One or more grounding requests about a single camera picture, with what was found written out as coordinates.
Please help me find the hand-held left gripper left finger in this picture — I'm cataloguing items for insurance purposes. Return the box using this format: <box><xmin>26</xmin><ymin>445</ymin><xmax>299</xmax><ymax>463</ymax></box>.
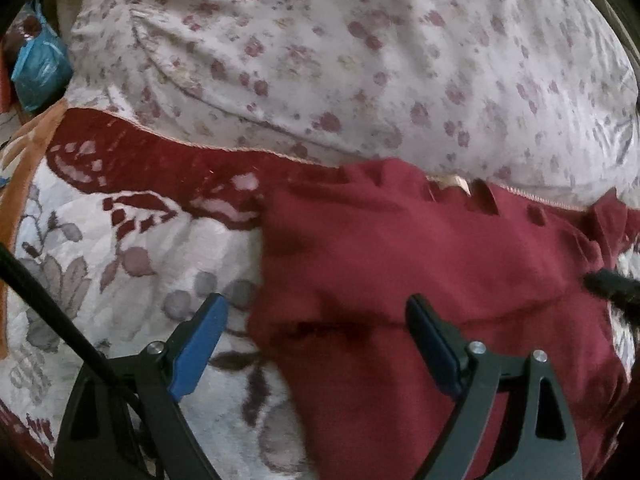
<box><xmin>52</xmin><ymin>292</ymin><xmax>229</xmax><ymax>480</ymax></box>

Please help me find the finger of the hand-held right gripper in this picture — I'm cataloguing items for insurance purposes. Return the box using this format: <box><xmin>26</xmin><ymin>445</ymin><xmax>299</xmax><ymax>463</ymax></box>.
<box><xmin>582</xmin><ymin>267</ymin><xmax>640</xmax><ymax>312</ymax></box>

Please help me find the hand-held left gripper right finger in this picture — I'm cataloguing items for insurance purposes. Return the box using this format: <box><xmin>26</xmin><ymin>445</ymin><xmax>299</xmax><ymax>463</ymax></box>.
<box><xmin>405</xmin><ymin>294</ymin><xmax>583</xmax><ymax>480</ymax></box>

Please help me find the dark red garment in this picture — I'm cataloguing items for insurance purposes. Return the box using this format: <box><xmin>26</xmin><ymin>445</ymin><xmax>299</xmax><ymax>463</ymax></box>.
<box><xmin>247</xmin><ymin>157</ymin><xmax>640</xmax><ymax>480</ymax></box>

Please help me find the red and white plush blanket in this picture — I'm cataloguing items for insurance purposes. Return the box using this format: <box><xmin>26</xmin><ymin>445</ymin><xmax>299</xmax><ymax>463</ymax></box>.
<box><xmin>0</xmin><ymin>107</ymin><xmax>640</xmax><ymax>480</ymax></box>

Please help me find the orange cloth strip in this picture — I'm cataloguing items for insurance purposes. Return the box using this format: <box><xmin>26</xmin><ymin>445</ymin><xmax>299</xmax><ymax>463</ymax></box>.
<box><xmin>0</xmin><ymin>100</ymin><xmax>68</xmax><ymax>361</ymax></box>

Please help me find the white floral bed sheet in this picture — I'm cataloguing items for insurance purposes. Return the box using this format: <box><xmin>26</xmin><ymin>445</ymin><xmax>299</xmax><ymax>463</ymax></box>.
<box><xmin>67</xmin><ymin>0</ymin><xmax>640</xmax><ymax>211</ymax></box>

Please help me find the blue plastic bag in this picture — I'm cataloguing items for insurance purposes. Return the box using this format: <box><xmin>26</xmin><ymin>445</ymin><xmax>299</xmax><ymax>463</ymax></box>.
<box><xmin>11</xmin><ymin>0</ymin><xmax>68</xmax><ymax>113</ymax></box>

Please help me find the black cable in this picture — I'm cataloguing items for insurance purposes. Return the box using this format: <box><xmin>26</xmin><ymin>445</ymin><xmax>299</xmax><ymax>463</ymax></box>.
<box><xmin>0</xmin><ymin>244</ymin><xmax>166</xmax><ymax>480</ymax></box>

